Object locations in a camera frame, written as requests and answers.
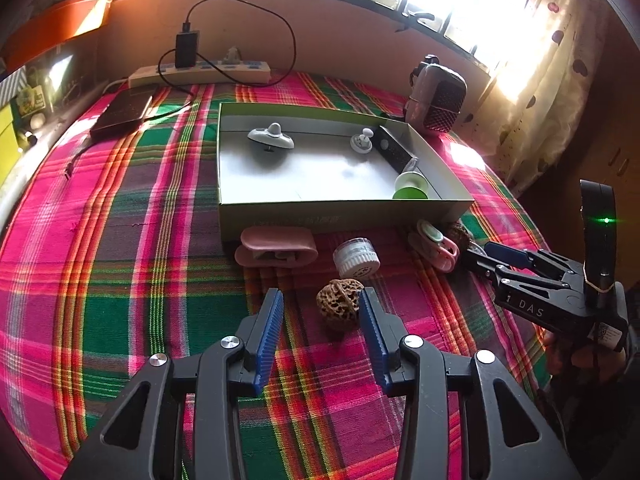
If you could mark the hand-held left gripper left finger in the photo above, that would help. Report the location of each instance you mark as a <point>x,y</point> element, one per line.
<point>270,330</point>

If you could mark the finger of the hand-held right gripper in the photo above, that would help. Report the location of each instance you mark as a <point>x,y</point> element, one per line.
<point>480,265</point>
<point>505,254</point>

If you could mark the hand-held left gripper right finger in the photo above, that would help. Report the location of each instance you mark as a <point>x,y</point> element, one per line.
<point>375,335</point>

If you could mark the brown walnut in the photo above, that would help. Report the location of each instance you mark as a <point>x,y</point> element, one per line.
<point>340,302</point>
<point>457,232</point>

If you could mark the white round jar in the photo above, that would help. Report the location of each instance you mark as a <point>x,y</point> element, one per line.
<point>356,257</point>

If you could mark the plain pink clip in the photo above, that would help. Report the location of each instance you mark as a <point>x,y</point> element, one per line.
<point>275,247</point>

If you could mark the green and white spool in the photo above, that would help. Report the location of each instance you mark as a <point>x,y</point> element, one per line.
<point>412,185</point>

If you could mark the green and white cardboard box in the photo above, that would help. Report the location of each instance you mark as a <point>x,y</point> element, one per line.
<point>300,215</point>

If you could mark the black rectangular device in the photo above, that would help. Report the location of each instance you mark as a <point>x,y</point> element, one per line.
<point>392,152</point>

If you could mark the white oval figure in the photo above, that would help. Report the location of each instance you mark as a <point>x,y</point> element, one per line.
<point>270,135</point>

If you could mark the person's right hand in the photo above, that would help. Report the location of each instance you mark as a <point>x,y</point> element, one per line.
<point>575,360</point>

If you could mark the plaid tablecloth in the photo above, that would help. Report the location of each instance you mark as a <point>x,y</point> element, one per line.
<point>150,260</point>

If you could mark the small space heater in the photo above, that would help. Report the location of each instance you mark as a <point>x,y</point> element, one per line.
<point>440,100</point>

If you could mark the cream patterned curtain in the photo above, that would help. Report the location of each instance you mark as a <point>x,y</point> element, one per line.
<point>550,85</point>

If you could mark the black window latch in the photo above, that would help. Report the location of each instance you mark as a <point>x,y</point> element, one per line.
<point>415,16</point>

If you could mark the beige power strip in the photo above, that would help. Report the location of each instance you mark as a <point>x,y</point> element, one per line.
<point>200,72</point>

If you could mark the black charger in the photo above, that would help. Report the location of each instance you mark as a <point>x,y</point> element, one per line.
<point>186,50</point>

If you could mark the yellow cardboard box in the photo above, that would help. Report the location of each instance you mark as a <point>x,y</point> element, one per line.
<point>5,145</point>

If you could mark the green picture card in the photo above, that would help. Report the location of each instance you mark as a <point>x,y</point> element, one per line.
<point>32,100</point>

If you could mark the orange planter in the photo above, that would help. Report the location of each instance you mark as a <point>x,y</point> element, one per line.
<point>60,20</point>

